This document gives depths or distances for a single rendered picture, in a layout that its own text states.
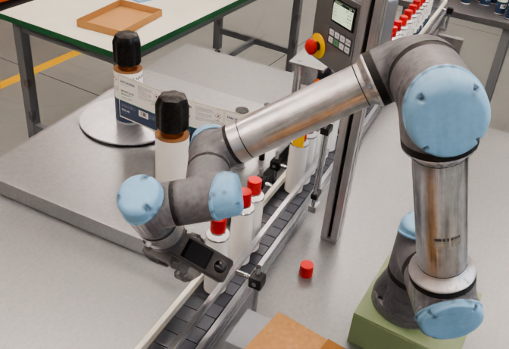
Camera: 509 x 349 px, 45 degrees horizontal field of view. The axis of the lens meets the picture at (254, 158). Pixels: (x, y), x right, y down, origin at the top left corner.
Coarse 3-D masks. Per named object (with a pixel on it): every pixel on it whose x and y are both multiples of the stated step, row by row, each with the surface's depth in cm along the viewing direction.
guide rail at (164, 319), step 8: (280, 176) 171; (280, 184) 169; (272, 192) 165; (264, 200) 161; (192, 280) 135; (200, 280) 136; (192, 288) 133; (184, 296) 130; (176, 304) 128; (168, 312) 126; (160, 320) 124; (168, 320) 126; (152, 328) 123; (160, 328) 124; (152, 336) 121; (144, 344) 119
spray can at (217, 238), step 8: (216, 224) 126; (224, 224) 126; (208, 232) 128; (216, 232) 127; (224, 232) 128; (208, 240) 128; (216, 240) 127; (224, 240) 128; (216, 248) 128; (224, 248) 129; (208, 280) 134; (208, 288) 135; (224, 288) 136
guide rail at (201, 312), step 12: (312, 168) 167; (300, 180) 162; (288, 204) 154; (276, 216) 148; (264, 228) 144; (240, 264) 134; (228, 276) 130; (216, 288) 127; (204, 312) 122; (192, 324) 118; (180, 336) 116; (168, 348) 113
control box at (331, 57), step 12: (324, 0) 139; (348, 0) 132; (360, 0) 129; (396, 0) 132; (324, 12) 140; (360, 12) 129; (324, 24) 141; (336, 24) 137; (384, 24) 134; (312, 36) 146; (324, 36) 142; (348, 36) 134; (384, 36) 136; (324, 48) 143; (336, 48) 139; (324, 60) 144; (336, 60) 140; (348, 60) 136
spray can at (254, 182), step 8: (256, 176) 140; (248, 184) 139; (256, 184) 138; (256, 192) 139; (256, 200) 140; (256, 208) 141; (256, 216) 142; (256, 224) 143; (256, 232) 145; (256, 248) 148
